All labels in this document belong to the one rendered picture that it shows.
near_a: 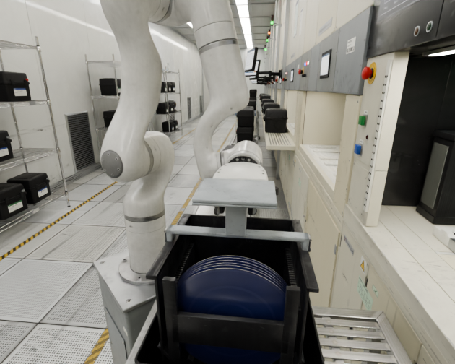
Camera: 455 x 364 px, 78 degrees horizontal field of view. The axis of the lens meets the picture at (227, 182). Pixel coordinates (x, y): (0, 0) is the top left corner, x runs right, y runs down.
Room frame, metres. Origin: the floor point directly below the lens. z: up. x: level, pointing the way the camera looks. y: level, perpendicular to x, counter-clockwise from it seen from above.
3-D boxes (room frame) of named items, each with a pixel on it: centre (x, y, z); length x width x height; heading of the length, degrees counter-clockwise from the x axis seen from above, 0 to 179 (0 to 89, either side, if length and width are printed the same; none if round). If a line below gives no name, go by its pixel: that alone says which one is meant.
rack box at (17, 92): (2.82, 2.08, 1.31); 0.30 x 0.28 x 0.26; 175
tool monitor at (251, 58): (3.98, -0.47, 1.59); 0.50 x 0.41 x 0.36; 84
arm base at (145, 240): (0.78, 0.25, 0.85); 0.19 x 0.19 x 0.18
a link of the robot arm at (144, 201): (0.81, 0.24, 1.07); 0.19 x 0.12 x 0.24; 158
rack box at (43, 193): (2.79, 2.06, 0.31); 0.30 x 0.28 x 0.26; 178
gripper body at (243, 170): (0.53, -0.03, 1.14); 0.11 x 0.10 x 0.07; 174
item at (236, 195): (0.42, -0.01, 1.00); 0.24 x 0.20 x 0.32; 83
